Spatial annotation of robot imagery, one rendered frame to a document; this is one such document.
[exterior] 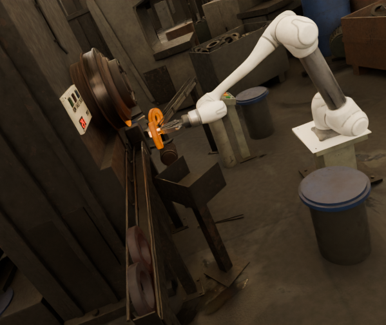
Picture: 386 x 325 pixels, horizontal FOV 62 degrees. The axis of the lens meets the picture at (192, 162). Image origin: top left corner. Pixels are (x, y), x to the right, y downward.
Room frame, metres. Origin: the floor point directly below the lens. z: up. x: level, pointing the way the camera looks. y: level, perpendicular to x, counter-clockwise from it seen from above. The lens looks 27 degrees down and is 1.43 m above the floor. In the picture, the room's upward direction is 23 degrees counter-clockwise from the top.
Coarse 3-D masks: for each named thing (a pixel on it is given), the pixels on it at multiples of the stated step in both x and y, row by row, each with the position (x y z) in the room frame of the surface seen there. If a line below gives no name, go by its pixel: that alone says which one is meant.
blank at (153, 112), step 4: (152, 108) 2.39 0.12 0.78; (156, 108) 2.39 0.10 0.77; (152, 112) 2.34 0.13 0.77; (156, 112) 2.37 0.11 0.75; (160, 112) 2.42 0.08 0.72; (148, 116) 2.33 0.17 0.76; (152, 116) 2.32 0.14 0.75; (160, 116) 2.40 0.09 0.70; (152, 120) 2.30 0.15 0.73; (156, 124) 2.32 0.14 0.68
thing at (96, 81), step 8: (96, 48) 1.97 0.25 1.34; (88, 56) 1.81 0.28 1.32; (88, 64) 1.76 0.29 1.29; (96, 64) 1.73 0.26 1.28; (88, 72) 1.72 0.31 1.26; (96, 72) 1.71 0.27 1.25; (88, 80) 1.70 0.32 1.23; (96, 80) 1.69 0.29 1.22; (96, 88) 1.68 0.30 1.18; (104, 88) 1.66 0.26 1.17; (96, 96) 1.67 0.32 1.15; (104, 96) 1.67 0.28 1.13; (104, 104) 1.67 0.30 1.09; (112, 104) 1.66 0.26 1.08; (104, 112) 1.68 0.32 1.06; (112, 112) 1.68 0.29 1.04; (112, 120) 1.70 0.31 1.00; (120, 120) 1.72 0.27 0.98; (120, 128) 1.82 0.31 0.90
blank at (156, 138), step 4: (148, 124) 1.68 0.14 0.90; (152, 124) 1.66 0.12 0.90; (152, 128) 1.64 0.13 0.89; (156, 128) 1.67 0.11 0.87; (152, 132) 1.63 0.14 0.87; (156, 132) 1.62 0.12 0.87; (152, 136) 1.62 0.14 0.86; (156, 136) 1.61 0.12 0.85; (156, 140) 1.61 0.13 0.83; (160, 140) 1.66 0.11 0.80; (156, 144) 1.62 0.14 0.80; (160, 144) 1.62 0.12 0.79; (160, 148) 1.65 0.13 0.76
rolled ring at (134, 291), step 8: (136, 264) 0.84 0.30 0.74; (128, 272) 0.81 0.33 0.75; (136, 272) 0.80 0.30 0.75; (144, 272) 0.87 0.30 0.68; (128, 280) 0.78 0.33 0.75; (136, 280) 0.77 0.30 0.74; (144, 280) 0.87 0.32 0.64; (128, 288) 0.76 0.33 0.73; (136, 288) 0.75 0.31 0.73; (144, 288) 0.86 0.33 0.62; (152, 288) 0.85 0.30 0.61; (136, 296) 0.74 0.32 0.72; (152, 296) 0.83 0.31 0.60; (136, 304) 0.72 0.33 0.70; (144, 304) 0.72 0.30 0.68; (152, 304) 0.79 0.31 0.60; (144, 312) 0.72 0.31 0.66
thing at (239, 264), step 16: (176, 160) 1.52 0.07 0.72; (160, 176) 1.45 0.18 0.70; (176, 176) 1.49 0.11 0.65; (192, 176) 1.49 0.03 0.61; (208, 176) 1.28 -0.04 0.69; (176, 192) 1.31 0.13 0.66; (192, 192) 1.22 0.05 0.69; (208, 192) 1.26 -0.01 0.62; (192, 208) 1.40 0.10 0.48; (208, 208) 1.39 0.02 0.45; (208, 224) 1.37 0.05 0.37; (208, 240) 1.39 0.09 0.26; (224, 256) 1.37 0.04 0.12; (208, 272) 1.41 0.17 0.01; (224, 272) 1.37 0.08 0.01; (240, 272) 1.32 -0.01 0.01
